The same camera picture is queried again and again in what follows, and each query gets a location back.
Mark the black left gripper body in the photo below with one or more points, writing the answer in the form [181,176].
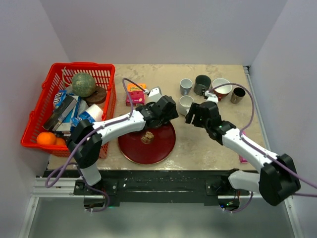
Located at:
[172,115]

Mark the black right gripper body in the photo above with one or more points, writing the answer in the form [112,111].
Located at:
[197,121]

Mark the white speckled mug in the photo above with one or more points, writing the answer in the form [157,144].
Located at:
[184,104]

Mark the red floral mug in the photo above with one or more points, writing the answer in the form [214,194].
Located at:
[221,87]

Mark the dark grey mug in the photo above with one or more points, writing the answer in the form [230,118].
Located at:
[202,84]

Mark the small grey mug white inside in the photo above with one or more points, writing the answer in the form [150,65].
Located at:
[185,86]

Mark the small brown espresso cup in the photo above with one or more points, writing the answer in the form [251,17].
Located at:
[237,95]

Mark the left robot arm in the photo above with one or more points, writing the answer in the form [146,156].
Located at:
[87,138]

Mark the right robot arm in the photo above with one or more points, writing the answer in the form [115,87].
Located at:
[275,178]

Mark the orange pink sponge box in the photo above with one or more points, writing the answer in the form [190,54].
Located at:
[137,95]

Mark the dark red round tray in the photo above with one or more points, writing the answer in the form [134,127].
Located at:
[148,146]

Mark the pink flat box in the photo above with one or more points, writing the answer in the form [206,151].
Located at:
[242,160]

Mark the brown wooden disc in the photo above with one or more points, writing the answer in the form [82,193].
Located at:
[99,96]

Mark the white blue paper cup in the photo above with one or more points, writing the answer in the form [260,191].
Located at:
[92,114]

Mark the green round melon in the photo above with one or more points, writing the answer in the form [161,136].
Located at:
[83,84]

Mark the blue candy bag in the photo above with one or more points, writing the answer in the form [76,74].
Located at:
[59,97]

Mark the red plastic basket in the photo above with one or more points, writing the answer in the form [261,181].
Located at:
[104,77]

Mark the black carton box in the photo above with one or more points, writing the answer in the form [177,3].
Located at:
[59,114]

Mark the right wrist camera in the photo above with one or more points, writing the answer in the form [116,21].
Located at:
[210,96]

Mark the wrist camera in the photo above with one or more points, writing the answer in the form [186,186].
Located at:
[210,96]
[153,95]

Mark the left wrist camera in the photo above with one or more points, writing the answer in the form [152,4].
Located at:
[153,95]

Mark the black table front rail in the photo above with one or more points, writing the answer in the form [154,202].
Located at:
[137,186]

